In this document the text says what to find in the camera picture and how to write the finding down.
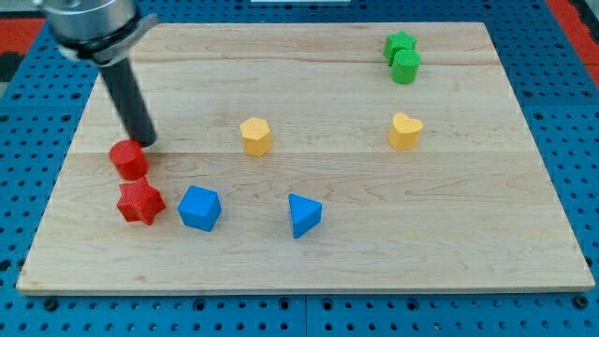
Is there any yellow hexagon block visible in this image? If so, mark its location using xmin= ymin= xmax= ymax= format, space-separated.
xmin=240 ymin=117 xmax=271 ymax=156

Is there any wooden board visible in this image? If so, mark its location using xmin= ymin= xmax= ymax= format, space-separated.
xmin=17 ymin=22 xmax=595 ymax=296

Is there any blue triangle block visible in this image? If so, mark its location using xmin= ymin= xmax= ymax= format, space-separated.
xmin=288 ymin=194 xmax=323 ymax=239

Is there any blue cube block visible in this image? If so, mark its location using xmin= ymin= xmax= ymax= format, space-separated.
xmin=178 ymin=185 xmax=222 ymax=232

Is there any yellow heart block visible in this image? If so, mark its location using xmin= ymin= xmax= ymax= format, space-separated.
xmin=388 ymin=112 xmax=423 ymax=151

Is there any green cylinder block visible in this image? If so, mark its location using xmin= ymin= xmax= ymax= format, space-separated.
xmin=390 ymin=50 xmax=421 ymax=84

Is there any green star block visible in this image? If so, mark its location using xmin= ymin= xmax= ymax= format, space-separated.
xmin=383 ymin=31 xmax=417 ymax=66

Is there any red star block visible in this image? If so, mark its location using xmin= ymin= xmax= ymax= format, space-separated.
xmin=117 ymin=177 xmax=167 ymax=226

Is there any red cylinder block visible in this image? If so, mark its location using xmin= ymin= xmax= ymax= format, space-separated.
xmin=109 ymin=139 xmax=149 ymax=181

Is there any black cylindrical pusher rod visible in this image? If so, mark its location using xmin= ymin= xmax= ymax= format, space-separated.
xmin=100 ymin=58 xmax=157 ymax=147

